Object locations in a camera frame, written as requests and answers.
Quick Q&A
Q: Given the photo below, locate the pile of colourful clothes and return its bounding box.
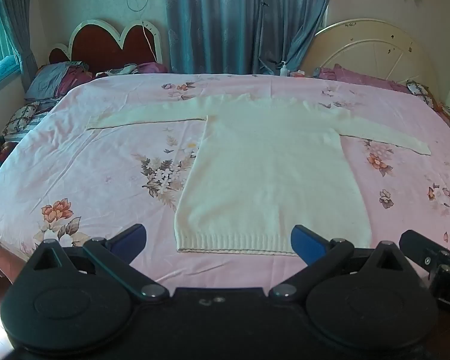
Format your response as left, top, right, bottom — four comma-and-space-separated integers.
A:
24, 62, 90, 102

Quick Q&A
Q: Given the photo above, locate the pink pillow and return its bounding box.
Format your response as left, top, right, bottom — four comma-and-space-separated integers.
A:
318, 64, 413, 93

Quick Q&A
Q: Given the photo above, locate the white knit sweater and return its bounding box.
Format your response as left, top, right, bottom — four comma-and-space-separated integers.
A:
86, 94, 431, 257

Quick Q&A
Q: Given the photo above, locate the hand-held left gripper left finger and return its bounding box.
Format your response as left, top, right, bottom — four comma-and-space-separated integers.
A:
22, 224, 169, 303

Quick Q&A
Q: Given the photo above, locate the pink floral bedsheet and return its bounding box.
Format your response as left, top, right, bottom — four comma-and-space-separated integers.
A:
0, 72, 450, 289

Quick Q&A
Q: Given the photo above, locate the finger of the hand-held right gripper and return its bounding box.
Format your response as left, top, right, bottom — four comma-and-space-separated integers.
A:
399, 230, 450, 271

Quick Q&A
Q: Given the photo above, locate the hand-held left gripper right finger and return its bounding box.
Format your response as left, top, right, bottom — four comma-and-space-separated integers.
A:
268, 225, 417, 303

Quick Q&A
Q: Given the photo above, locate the red heart-shaped headboard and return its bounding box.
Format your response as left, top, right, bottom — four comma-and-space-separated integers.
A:
48, 19, 164, 75

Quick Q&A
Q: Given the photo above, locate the checkered pillow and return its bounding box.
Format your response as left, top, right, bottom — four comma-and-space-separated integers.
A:
406, 80, 440, 110
2, 102, 42, 138

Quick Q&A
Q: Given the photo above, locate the purple blanket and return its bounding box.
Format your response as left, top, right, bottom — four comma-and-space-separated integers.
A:
136, 62, 168, 74

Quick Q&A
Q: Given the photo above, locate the blue window curtain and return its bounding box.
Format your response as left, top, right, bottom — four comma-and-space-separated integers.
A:
0, 0, 38, 96

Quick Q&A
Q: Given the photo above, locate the cream round headboard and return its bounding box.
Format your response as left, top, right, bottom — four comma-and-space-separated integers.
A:
300, 19, 450, 98

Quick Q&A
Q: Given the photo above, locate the white cable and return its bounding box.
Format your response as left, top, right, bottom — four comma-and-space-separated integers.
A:
126, 0, 163, 63

